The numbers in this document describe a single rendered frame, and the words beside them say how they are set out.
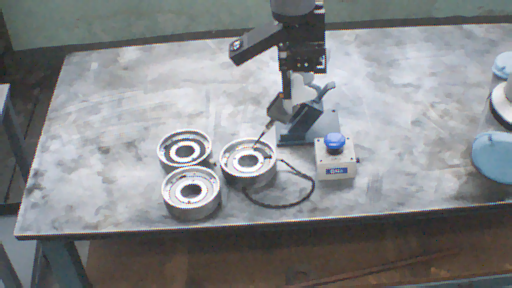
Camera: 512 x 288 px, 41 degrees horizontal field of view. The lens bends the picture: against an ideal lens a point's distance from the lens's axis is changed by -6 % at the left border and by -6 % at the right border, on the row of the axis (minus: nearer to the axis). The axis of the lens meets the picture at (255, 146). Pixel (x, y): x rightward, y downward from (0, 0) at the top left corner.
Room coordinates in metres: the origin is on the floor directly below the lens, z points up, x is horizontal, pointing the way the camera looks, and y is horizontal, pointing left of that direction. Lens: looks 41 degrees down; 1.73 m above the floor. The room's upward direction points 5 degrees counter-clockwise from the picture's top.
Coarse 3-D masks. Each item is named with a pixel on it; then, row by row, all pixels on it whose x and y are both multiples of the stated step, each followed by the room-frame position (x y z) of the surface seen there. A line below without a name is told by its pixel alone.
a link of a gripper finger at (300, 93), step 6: (294, 78) 0.99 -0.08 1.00; (300, 78) 0.98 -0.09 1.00; (294, 84) 0.98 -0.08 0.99; (300, 84) 0.98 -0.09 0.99; (294, 90) 0.98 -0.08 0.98; (300, 90) 0.98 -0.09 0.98; (306, 90) 0.98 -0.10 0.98; (312, 90) 0.98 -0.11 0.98; (294, 96) 0.98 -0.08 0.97; (300, 96) 0.98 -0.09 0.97; (306, 96) 0.98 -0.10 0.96; (312, 96) 0.98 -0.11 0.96; (288, 102) 0.98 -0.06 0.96; (294, 102) 0.98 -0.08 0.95; (300, 102) 0.98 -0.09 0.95; (288, 108) 0.98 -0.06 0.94
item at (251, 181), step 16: (240, 144) 1.03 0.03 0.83; (256, 144) 1.02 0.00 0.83; (224, 160) 0.99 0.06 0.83; (240, 160) 0.99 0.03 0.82; (256, 160) 0.99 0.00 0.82; (272, 160) 0.97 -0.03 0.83; (224, 176) 0.96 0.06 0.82; (240, 176) 0.93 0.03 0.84; (256, 176) 0.93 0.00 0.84; (272, 176) 0.96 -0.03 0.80
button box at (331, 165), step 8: (320, 144) 0.99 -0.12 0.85; (352, 144) 0.98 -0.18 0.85; (320, 152) 0.97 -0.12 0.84; (328, 152) 0.96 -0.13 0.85; (336, 152) 0.96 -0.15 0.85; (344, 152) 0.96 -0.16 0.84; (352, 152) 0.96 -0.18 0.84; (320, 160) 0.95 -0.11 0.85; (328, 160) 0.94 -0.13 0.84; (336, 160) 0.94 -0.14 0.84; (344, 160) 0.94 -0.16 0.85; (352, 160) 0.94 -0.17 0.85; (320, 168) 0.94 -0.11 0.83; (328, 168) 0.94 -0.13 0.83; (336, 168) 0.94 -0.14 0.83; (344, 168) 0.94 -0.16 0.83; (352, 168) 0.93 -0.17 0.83; (320, 176) 0.94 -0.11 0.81; (328, 176) 0.94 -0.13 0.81; (336, 176) 0.94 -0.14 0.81; (344, 176) 0.94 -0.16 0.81; (352, 176) 0.94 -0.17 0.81
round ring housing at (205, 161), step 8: (168, 136) 1.06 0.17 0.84; (176, 136) 1.07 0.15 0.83; (184, 136) 1.07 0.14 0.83; (192, 136) 1.07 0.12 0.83; (200, 136) 1.06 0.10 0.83; (160, 144) 1.04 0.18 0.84; (176, 144) 1.05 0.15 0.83; (184, 144) 1.04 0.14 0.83; (192, 144) 1.04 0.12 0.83; (208, 144) 1.04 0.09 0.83; (160, 152) 1.03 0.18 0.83; (176, 152) 1.03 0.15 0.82; (184, 152) 1.04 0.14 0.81; (192, 152) 1.04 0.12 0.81; (208, 152) 1.00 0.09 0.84; (160, 160) 1.00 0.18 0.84; (176, 160) 1.00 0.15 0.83; (184, 160) 1.00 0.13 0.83; (200, 160) 0.98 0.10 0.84; (208, 160) 1.00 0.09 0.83; (168, 168) 0.98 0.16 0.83; (176, 168) 0.97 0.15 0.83
